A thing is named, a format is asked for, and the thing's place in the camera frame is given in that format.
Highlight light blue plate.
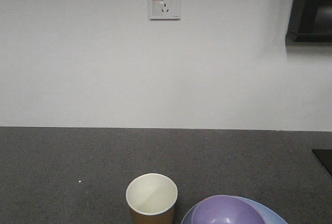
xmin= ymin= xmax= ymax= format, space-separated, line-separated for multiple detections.
xmin=181 ymin=196 xmax=287 ymax=224

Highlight white wall power socket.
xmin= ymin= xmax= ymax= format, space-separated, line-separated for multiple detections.
xmin=148 ymin=0 xmax=181 ymax=20

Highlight brown paper cup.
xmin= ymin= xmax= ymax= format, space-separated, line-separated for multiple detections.
xmin=126 ymin=173 xmax=178 ymax=224

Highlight purple plastic bowl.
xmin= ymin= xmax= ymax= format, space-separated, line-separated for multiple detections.
xmin=191 ymin=195 xmax=265 ymax=223

